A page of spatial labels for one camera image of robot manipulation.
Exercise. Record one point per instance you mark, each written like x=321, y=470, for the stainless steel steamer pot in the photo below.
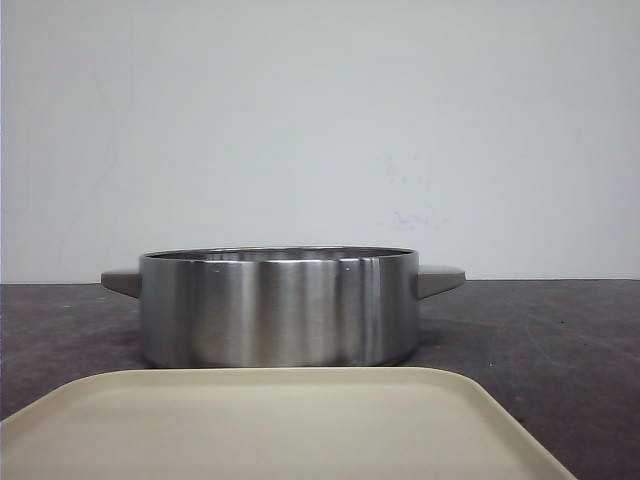
x=278, y=307

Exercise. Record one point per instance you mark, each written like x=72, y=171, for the cream plastic tray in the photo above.
x=300, y=423

